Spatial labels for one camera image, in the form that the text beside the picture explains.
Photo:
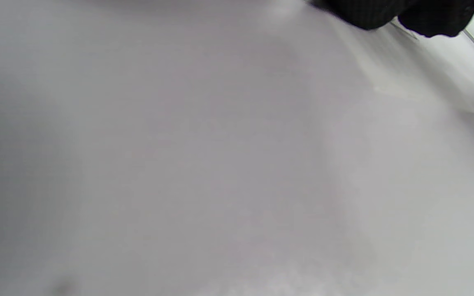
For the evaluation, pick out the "person's left hand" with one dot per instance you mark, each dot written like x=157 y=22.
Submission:
x=364 y=12

